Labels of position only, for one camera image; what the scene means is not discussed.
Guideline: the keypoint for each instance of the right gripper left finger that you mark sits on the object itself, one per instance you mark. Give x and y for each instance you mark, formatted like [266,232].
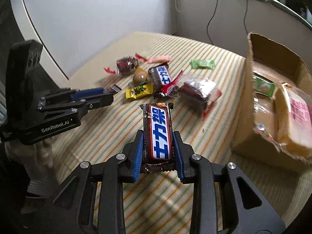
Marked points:
[91,199]

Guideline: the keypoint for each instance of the snickers bar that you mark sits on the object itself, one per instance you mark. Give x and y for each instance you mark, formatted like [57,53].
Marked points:
[160,75]
[158,149]

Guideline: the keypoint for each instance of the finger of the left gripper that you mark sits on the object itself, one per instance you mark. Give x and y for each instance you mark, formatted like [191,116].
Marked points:
[89,103]
[67,94]

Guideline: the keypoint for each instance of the green candy packet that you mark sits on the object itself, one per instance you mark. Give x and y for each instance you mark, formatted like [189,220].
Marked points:
[202,64]

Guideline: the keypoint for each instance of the bagged toast bread loaf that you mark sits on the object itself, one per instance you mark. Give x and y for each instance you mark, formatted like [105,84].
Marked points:
[293,109]

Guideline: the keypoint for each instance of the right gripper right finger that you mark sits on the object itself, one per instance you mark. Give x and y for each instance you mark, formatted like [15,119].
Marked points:
[224,198]

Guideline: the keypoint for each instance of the dark red jujube snack bag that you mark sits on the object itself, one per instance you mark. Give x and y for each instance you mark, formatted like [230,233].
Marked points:
[199,95]

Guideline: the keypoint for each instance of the striped beige table cloth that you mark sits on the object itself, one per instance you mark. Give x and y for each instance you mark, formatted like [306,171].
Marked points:
[225,148]

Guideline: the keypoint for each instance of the brown braised egg packet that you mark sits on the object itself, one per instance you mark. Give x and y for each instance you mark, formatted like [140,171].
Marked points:
[140,77]

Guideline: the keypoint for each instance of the small dark red-ended candy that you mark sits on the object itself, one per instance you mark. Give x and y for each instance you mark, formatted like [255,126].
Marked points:
[124,66]

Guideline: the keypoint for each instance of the yellow snack packet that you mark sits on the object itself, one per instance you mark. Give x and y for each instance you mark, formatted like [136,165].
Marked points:
[139,91]

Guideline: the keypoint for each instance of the pink candy packet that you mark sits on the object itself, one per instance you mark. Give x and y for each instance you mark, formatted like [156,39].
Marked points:
[159,59]

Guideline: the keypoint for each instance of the open cardboard box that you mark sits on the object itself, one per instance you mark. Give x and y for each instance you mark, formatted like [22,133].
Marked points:
[274,124]

